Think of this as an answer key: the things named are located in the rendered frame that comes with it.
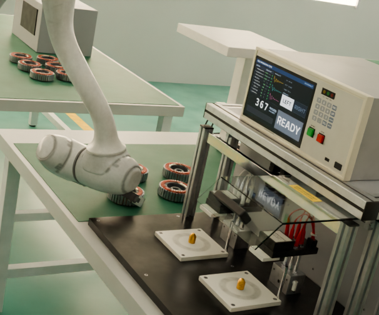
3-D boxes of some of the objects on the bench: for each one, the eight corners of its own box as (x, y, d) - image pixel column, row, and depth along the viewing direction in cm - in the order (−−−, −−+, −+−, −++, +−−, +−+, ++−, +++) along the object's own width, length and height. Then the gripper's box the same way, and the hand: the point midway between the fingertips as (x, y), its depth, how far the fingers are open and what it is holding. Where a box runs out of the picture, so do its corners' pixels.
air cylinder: (285, 295, 181) (290, 276, 179) (267, 280, 187) (272, 261, 185) (300, 293, 183) (306, 274, 182) (283, 278, 189) (288, 259, 188)
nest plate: (230, 312, 167) (231, 307, 167) (198, 279, 179) (199, 275, 179) (280, 305, 175) (281, 300, 175) (246, 274, 187) (247, 270, 187)
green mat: (78, 222, 201) (78, 221, 201) (13, 143, 249) (13, 142, 249) (327, 208, 251) (327, 207, 251) (233, 145, 299) (233, 144, 299)
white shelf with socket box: (202, 167, 265) (228, 47, 251) (156, 132, 294) (177, 22, 280) (276, 166, 284) (304, 54, 269) (226, 133, 313) (249, 30, 298)
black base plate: (203, 361, 151) (206, 352, 150) (87, 224, 201) (89, 217, 200) (364, 332, 176) (366, 324, 175) (225, 217, 226) (226, 210, 225)
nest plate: (180, 261, 186) (181, 257, 186) (154, 235, 198) (155, 230, 198) (227, 257, 194) (228, 253, 194) (199, 232, 206) (200, 227, 206)
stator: (199, 179, 252) (201, 169, 251) (183, 186, 243) (185, 176, 242) (172, 168, 257) (174, 159, 256) (156, 175, 247) (157, 165, 246)
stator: (125, 210, 215) (127, 199, 214) (99, 195, 221) (101, 184, 220) (149, 202, 224) (152, 192, 222) (124, 189, 230) (126, 179, 228)
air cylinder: (233, 249, 200) (237, 231, 198) (219, 237, 206) (223, 219, 204) (247, 248, 202) (252, 230, 201) (233, 235, 208) (237, 219, 206)
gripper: (55, 169, 210) (96, 192, 229) (112, 199, 198) (150, 221, 216) (67, 147, 211) (107, 171, 230) (125, 175, 199) (162, 199, 217)
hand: (125, 194), depth 221 cm, fingers closed on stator, 11 cm apart
